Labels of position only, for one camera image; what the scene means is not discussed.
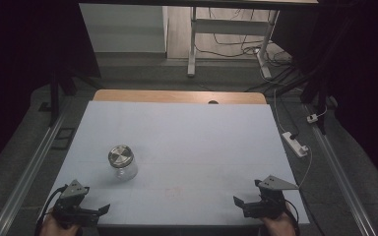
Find tangle of black floor cables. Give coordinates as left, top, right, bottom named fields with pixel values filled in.
left=195, top=7, right=293, bottom=68

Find black floor frames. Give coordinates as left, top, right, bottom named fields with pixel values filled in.
left=50, top=127, right=77, bottom=151

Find person's right hand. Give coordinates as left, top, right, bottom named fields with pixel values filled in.
left=261, top=203, right=297, bottom=236

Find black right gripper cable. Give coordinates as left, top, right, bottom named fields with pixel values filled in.
left=283, top=199, right=301, bottom=236

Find metal floor rail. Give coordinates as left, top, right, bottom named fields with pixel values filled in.
left=304, top=103, right=378, bottom=236
left=0, top=112, right=69, bottom=236

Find person's left hand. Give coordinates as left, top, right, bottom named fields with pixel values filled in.
left=40, top=210, right=80, bottom=236

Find dark curtain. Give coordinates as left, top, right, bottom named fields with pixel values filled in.
left=0, top=0, right=102, bottom=180
left=271, top=0, right=378, bottom=198

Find wooden table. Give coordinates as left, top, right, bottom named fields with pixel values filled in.
left=93, top=88, right=268, bottom=106

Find white table mat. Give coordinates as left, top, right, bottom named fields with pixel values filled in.
left=36, top=100, right=311, bottom=227

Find thin white cable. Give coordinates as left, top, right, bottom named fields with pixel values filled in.
left=273, top=88, right=329, bottom=190

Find round silver metal lid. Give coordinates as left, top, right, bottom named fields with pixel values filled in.
left=107, top=145, right=135, bottom=169

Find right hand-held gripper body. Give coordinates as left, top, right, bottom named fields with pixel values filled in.
left=246, top=174, right=300, bottom=220

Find black metal stand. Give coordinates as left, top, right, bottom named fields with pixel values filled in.
left=298, top=73, right=330, bottom=136
left=38, top=65, right=103, bottom=128

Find white desk frame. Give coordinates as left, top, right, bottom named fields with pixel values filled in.
left=186, top=6, right=281, bottom=80

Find clear glass jar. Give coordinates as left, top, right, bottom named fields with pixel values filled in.
left=110, top=156, right=139, bottom=181

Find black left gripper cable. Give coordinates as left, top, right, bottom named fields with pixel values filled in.
left=33, top=184, right=69, bottom=236

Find white power strip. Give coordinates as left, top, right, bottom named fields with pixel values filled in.
left=282, top=131, right=310, bottom=158

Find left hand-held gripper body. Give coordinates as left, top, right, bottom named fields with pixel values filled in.
left=52, top=179, right=94, bottom=230

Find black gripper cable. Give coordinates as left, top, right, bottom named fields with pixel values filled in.
left=33, top=184, right=69, bottom=236
left=283, top=199, right=301, bottom=236

